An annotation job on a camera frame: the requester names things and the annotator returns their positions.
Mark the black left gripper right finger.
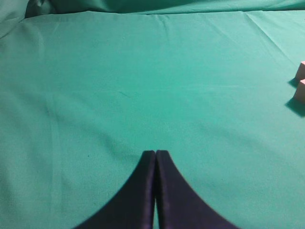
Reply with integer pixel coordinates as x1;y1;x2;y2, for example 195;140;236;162
155;150;237;229

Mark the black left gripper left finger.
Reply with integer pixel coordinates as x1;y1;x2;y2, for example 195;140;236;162
76;151;155;229

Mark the green cloth backdrop and cover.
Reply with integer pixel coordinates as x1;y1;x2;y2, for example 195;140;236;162
0;0;305;229

